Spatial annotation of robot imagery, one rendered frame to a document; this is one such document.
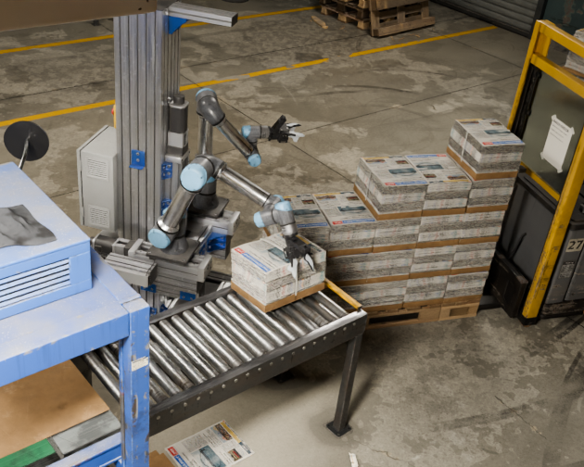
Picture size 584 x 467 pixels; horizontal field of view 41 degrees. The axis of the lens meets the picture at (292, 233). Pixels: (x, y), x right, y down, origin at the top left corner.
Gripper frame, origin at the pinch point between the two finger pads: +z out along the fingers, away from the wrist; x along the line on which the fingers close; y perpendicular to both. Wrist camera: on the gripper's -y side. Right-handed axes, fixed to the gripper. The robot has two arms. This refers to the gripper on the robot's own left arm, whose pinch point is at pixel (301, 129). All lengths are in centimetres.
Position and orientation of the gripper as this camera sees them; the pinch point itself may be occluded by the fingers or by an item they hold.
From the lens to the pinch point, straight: 457.0
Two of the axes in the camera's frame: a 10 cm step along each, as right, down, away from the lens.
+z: 9.8, -0.2, 2.2
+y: -1.3, 7.6, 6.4
